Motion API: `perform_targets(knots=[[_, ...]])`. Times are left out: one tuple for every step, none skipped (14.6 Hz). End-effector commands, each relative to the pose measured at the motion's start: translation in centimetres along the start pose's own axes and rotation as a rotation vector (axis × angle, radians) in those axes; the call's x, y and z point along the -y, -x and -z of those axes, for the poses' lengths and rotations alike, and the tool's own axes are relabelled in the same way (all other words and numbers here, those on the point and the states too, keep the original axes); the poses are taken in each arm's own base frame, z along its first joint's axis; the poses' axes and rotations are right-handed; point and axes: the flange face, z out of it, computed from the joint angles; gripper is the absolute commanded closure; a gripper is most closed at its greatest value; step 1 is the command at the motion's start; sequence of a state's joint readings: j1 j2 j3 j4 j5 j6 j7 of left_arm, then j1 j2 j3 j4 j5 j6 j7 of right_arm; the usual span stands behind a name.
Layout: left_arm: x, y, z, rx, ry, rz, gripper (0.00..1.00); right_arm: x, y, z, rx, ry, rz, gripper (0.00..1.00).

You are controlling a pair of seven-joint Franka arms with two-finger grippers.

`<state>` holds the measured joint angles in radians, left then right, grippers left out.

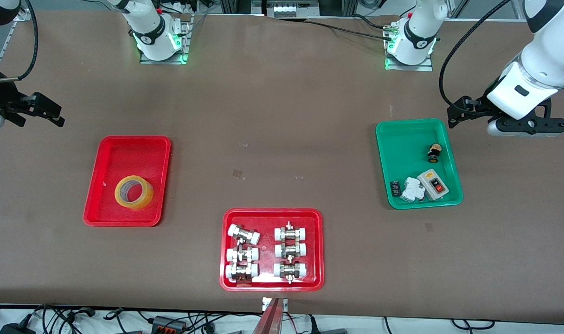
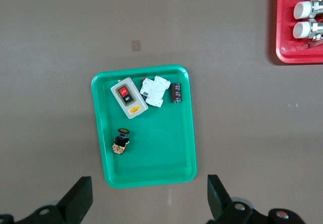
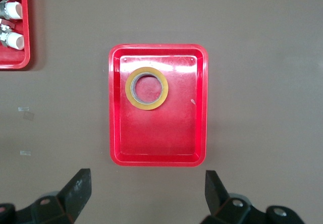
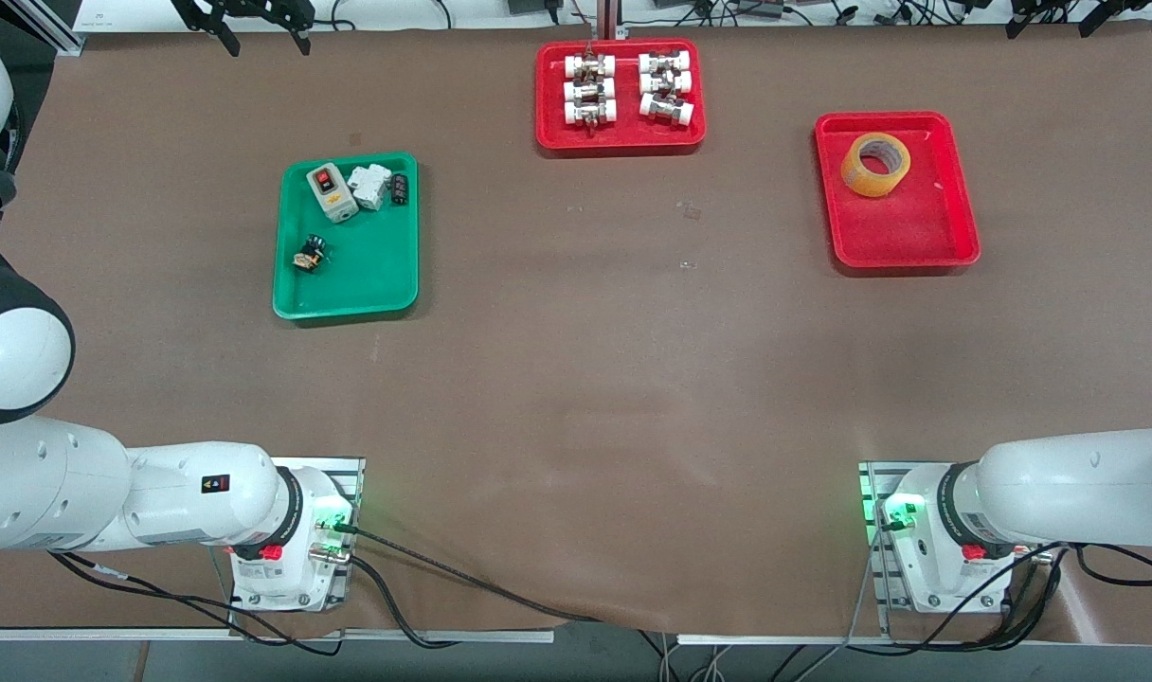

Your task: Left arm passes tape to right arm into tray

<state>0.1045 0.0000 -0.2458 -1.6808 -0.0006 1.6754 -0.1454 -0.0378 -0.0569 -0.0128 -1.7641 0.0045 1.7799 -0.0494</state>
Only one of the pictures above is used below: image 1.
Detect grey connector box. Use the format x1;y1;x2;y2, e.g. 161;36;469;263
151;315;188;333

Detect metal valve white ends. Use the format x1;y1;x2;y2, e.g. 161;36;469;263
227;224;261;245
226;247;260;263
225;263;259;283
274;242;308;259
273;262;308;284
274;221;308;242

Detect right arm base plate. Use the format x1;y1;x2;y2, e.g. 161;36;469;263
140;13;192;64

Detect white power strip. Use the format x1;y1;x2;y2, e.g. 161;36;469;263
273;2;320;18

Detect black power adapter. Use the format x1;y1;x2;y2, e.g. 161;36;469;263
0;322;37;334

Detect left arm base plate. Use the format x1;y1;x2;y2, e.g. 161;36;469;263
385;19;434;72

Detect white circuit breaker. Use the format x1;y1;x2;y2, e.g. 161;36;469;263
399;177;425;203

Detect silver metal bracket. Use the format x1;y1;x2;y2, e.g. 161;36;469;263
262;297;288;312

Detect black table cable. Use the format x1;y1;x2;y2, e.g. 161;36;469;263
305;20;390;40
352;14;398;31

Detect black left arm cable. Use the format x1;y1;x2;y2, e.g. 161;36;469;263
438;0;513;109

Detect grey switch box red button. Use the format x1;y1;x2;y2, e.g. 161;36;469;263
417;169;450;201

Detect red metal bar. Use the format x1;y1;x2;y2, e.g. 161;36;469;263
252;298;282;334

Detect empty red plastic tray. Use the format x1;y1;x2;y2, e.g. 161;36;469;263
83;135;172;227

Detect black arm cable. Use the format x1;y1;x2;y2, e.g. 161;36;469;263
438;0;513;109
0;0;39;82

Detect yellow packing tape roll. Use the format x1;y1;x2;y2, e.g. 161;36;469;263
114;175;154;210

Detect red tray holding valves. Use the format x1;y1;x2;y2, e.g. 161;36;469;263
219;208;325;292

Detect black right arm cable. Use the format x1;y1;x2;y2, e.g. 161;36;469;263
0;0;39;82

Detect green plastic tray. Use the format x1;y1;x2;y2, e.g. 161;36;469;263
375;118;464;210

